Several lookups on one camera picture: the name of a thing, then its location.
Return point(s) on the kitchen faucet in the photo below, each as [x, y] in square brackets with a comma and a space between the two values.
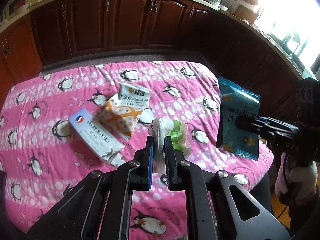
[294, 45]

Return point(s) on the beige orange wrapper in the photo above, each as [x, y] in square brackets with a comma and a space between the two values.
[122, 114]

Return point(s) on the pink penguin table cloth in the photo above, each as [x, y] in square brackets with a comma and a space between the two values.
[44, 159]

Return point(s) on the cream microwave oven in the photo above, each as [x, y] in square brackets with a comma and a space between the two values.
[14, 7]

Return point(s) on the white blue medicine box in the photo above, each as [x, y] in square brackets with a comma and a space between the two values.
[102, 143]

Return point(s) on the teal snack bag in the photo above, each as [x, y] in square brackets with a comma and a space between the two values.
[239, 109]

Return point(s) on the white green wrapper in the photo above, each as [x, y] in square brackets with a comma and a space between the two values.
[135, 96]

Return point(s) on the lower wooden kitchen cabinets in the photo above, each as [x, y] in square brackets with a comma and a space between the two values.
[56, 31]

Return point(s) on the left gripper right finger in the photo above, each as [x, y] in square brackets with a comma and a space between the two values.
[171, 164]

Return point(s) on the wooden cutting board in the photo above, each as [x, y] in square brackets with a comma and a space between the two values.
[245, 14]

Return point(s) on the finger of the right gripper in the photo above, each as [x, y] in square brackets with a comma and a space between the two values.
[273, 125]
[255, 126]

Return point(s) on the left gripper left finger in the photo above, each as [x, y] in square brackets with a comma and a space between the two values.
[150, 151]

